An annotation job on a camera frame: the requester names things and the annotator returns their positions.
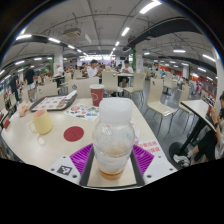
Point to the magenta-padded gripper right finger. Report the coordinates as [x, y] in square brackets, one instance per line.
[144, 158]

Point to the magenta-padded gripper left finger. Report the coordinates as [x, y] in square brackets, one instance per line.
[81, 156]

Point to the clear plastic drink bottle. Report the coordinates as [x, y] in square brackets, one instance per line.
[113, 140]

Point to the white red-lettered table sticker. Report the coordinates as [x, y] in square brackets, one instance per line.
[149, 147]

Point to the flat round red coaster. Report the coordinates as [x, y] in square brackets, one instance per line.
[73, 133]

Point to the colourful printed leaflet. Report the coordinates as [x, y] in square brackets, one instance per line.
[81, 112]

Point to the pale yellow mug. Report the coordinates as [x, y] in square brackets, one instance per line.
[41, 122]

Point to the dark food tray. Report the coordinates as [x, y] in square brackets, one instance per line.
[50, 102]

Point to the red paper cup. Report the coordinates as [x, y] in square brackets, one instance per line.
[97, 95]

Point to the person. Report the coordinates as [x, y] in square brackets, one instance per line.
[30, 78]
[208, 143]
[92, 70]
[126, 69]

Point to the beige plastic chair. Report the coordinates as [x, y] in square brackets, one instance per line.
[83, 87]
[110, 81]
[156, 93]
[47, 90]
[137, 83]

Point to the clear plastic food bag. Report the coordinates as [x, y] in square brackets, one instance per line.
[23, 109]

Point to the small red sauce packet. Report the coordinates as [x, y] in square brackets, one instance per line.
[6, 124]

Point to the ceiling air conditioner unit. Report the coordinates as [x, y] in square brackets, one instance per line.
[72, 32]

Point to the ceiling strip lights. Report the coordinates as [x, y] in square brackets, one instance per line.
[149, 6]

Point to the white pedestal table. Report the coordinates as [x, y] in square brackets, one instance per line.
[198, 108]

